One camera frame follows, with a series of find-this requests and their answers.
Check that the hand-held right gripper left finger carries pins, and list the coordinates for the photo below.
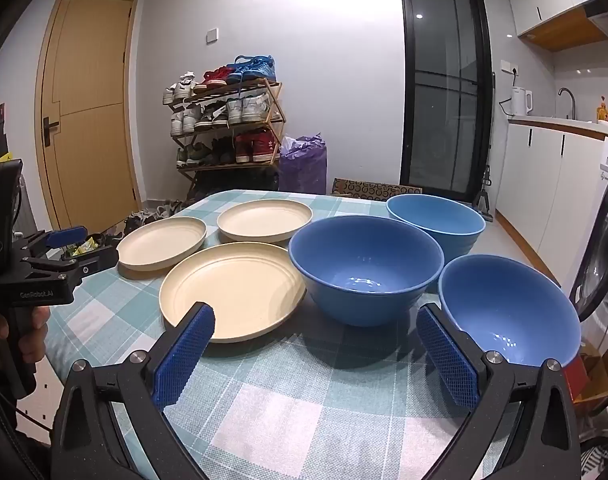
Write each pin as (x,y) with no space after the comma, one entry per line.
(184,355)

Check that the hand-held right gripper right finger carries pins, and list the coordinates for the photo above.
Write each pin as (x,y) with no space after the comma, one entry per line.
(449,360)

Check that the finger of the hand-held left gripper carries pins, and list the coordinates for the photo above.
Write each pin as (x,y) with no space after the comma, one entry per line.
(69,235)
(94,260)

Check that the cream plate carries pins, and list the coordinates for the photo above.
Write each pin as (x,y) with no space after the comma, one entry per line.
(159,242)
(264,220)
(234,285)

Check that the blue bowl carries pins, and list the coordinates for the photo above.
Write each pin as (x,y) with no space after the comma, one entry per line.
(434,215)
(509,305)
(364,260)

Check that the person's left hand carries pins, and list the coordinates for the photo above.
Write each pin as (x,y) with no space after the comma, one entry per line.
(40,335)

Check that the grey trash bin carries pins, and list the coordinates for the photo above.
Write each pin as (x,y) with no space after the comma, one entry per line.
(86,246)

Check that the pile of dark shoes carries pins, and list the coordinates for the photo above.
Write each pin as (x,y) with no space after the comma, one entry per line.
(134,220)

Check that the wooden door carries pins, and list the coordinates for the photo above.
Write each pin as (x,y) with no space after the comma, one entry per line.
(89,110)

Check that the teal white checked tablecloth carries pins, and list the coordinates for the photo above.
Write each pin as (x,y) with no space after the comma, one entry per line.
(304,400)

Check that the red box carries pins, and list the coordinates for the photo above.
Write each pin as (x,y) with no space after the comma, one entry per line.
(576,375)

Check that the open cardboard box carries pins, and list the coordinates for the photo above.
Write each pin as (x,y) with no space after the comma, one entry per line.
(604,365)

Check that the brown circle-patterned doormat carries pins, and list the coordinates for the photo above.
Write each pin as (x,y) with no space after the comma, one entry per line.
(364,187)

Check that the white lower kitchen cabinets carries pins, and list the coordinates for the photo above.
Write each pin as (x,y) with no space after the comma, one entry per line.
(529,185)

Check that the purple plastic bag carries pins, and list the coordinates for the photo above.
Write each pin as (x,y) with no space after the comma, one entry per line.
(304,165)

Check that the wooden shoe rack with shoes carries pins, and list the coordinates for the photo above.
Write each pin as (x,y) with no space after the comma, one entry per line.
(249,67)

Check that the black framed glass door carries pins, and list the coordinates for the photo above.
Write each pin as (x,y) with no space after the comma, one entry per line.
(444,110)

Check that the white electric kettle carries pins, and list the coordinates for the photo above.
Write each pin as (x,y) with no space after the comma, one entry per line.
(520,102)

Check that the metal faucet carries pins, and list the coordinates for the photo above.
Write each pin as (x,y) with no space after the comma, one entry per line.
(573,105)

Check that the yellow bottle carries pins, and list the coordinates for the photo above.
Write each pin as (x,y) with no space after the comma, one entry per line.
(603,110)

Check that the white light switch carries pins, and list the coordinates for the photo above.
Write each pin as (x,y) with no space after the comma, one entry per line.
(211,35)

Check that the white wall socket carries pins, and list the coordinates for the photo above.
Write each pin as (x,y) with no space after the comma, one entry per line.
(509,67)

